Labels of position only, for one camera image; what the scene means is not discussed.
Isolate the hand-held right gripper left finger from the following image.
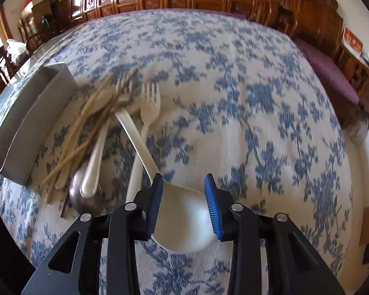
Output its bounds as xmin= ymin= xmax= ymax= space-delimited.
xmin=21 ymin=173 xmax=164 ymax=295

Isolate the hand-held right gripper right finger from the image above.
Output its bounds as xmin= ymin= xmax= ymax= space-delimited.
xmin=204 ymin=174 xmax=346 ymax=295

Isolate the white plastic utensil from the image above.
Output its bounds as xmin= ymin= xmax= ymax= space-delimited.
xmin=125 ymin=154 xmax=143 ymax=205

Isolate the white plastic spoon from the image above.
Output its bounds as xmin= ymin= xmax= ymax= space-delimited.
xmin=115 ymin=109 xmax=216 ymax=255

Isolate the metal fork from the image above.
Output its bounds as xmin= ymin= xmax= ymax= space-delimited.
xmin=79 ymin=74 xmax=134 ymax=199

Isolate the metal spoon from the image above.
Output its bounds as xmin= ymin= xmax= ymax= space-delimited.
xmin=68 ymin=163 xmax=104 ymax=215

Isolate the white plastic fork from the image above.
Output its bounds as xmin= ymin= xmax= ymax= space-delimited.
xmin=140 ymin=82 xmax=162 ymax=142

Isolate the pile of bamboo chopsticks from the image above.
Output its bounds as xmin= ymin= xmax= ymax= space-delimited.
xmin=41 ymin=68 xmax=140 ymax=219

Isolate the grey metal container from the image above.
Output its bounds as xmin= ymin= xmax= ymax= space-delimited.
xmin=0 ymin=61 xmax=79 ymax=186

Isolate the blue floral tablecloth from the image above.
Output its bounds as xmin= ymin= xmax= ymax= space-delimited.
xmin=0 ymin=9 xmax=354 ymax=295

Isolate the person's dark clothing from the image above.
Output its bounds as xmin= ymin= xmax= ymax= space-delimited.
xmin=0 ymin=187 xmax=34 ymax=295

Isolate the clear plastic bag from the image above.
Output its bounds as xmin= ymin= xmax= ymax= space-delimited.
xmin=341 ymin=111 xmax=369 ymax=145

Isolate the purple seat cushion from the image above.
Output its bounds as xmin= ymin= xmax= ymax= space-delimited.
xmin=293 ymin=38 xmax=360 ymax=105

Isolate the long purple bench cushion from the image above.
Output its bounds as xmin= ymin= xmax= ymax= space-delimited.
xmin=200 ymin=9 xmax=249 ymax=19

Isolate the wooden side table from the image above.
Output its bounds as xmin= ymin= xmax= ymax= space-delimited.
xmin=338 ymin=44 xmax=369 ymax=99

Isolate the white plastic bag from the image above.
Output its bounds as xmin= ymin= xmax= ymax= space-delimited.
xmin=6 ymin=38 xmax=30 ymax=65

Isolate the red sign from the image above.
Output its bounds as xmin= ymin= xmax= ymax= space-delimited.
xmin=343 ymin=28 xmax=364 ymax=53

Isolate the carved wooden sofa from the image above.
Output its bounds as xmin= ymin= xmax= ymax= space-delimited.
xmin=249 ymin=0 xmax=369 ymax=130

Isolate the white and red box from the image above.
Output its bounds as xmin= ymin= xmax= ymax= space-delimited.
xmin=21 ymin=0 xmax=51 ymax=14

